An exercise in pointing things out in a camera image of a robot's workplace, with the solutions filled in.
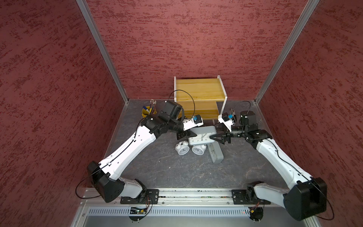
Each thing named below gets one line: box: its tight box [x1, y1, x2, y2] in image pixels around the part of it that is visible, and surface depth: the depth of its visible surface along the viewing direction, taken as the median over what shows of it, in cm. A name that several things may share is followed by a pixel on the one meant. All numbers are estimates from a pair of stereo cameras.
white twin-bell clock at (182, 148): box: [174, 140, 191, 156], surface depth 87 cm
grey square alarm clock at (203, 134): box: [188, 125, 217, 146], surface depth 71 cm
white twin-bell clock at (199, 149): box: [191, 144, 207, 156], surface depth 88 cm
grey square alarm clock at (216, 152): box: [206, 140, 225, 164], surface depth 84 cm
